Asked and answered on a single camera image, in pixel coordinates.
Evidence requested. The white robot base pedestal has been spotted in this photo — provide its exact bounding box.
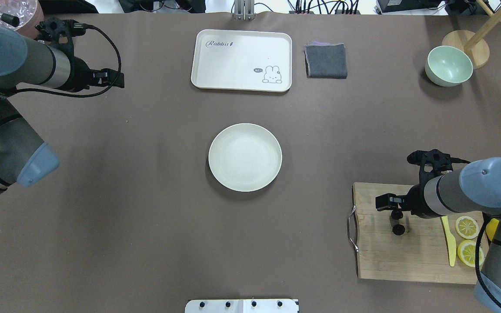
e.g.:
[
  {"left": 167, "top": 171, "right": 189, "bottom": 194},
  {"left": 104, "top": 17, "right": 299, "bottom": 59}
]
[{"left": 184, "top": 299, "right": 300, "bottom": 313}]

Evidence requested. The cream rabbit tray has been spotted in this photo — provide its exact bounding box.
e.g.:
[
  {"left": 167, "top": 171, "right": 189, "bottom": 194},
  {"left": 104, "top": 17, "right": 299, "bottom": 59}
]
[{"left": 190, "top": 29, "right": 293, "bottom": 93}]

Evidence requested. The grey folded cloth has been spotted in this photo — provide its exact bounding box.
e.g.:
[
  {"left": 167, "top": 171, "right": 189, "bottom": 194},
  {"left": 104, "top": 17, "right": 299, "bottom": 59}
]
[{"left": 304, "top": 42, "right": 348, "bottom": 79}]

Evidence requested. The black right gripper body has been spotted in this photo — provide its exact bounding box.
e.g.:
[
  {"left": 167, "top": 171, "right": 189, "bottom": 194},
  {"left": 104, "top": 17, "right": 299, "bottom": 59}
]
[{"left": 402, "top": 185, "right": 434, "bottom": 219}]

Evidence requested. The wooden mug tree stand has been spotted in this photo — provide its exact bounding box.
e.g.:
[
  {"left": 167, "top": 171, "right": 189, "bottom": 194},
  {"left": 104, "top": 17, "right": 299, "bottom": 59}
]
[{"left": 441, "top": 0, "right": 501, "bottom": 69}]

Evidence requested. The wooden cutting board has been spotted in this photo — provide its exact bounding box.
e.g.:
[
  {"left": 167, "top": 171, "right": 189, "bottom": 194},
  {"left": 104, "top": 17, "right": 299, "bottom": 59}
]
[{"left": 347, "top": 182, "right": 477, "bottom": 285}]

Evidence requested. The round cream plate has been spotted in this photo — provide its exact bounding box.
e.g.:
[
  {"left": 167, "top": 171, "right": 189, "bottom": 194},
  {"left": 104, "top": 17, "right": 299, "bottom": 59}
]
[{"left": 207, "top": 123, "right": 284, "bottom": 192}]

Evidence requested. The pink bowl of ice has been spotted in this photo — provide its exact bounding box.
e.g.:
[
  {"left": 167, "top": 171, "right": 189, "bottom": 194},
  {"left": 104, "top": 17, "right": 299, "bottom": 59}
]
[{"left": 0, "top": 0, "right": 44, "bottom": 39}]

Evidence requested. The yellow plastic knife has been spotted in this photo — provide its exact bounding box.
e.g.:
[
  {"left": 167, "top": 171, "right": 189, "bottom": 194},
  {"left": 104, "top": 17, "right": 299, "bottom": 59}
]
[{"left": 440, "top": 216, "right": 457, "bottom": 267}]

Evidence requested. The mint green bowl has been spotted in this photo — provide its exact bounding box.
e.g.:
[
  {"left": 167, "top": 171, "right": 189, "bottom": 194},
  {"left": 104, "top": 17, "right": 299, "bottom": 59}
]
[{"left": 424, "top": 46, "right": 474, "bottom": 87}]

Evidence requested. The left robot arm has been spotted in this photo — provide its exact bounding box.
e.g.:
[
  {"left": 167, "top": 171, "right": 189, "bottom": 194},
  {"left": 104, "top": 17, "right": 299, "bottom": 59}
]
[{"left": 0, "top": 17, "right": 124, "bottom": 195}]

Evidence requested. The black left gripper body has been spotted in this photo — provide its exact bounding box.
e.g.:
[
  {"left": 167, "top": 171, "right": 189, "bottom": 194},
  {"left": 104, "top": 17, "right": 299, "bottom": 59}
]
[{"left": 68, "top": 57, "right": 101, "bottom": 93}]

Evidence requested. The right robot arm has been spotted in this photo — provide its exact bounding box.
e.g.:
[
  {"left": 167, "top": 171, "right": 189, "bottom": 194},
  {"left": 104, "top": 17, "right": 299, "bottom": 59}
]
[{"left": 375, "top": 150, "right": 501, "bottom": 313}]

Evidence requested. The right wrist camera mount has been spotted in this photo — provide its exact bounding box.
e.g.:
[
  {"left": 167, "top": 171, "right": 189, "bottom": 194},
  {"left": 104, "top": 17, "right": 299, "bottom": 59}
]
[{"left": 406, "top": 149, "right": 470, "bottom": 186}]

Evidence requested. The aluminium frame post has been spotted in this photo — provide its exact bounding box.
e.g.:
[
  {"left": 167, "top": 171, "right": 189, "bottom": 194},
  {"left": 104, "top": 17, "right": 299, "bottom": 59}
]
[{"left": 233, "top": 0, "right": 256, "bottom": 20}]

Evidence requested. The lemon slice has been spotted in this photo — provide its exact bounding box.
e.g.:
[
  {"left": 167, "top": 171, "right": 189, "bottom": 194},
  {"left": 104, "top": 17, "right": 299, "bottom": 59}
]
[
  {"left": 457, "top": 240, "right": 485, "bottom": 268},
  {"left": 454, "top": 216, "right": 480, "bottom": 240}
]

